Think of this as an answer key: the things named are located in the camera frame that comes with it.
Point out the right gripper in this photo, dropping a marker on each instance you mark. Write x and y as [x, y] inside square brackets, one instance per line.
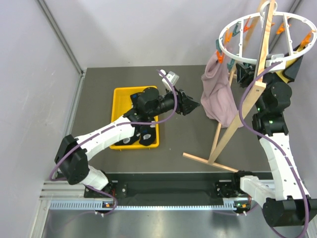
[247, 72]

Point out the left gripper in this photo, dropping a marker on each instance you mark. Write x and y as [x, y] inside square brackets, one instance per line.
[185, 104]

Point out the teal clothespin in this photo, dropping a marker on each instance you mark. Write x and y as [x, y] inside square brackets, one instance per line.
[230, 64]

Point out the white round clip hanger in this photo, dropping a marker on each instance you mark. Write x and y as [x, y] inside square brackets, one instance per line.
[240, 26]

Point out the black sock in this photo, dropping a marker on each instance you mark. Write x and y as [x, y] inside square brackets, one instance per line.
[145, 133]
[128, 141]

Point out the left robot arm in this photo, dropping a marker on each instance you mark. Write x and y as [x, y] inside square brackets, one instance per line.
[138, 123]

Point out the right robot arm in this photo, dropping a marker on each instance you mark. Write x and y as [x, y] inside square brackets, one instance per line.
[290, 203]

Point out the wooden hanger stand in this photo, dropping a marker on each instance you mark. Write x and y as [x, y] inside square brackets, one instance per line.
[248, 102]

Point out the orange clothespin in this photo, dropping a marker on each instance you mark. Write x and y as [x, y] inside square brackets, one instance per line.
[220, 56]

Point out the pink cloth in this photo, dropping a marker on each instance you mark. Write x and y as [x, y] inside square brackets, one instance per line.
[217, 98]

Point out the black yellow cloth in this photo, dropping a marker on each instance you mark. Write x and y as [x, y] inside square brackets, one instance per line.
[289, 74]

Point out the yellow plastic tray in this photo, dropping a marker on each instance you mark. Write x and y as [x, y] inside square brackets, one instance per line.
[120, 105]

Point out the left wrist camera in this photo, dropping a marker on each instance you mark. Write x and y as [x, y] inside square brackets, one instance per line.
[171, 76]

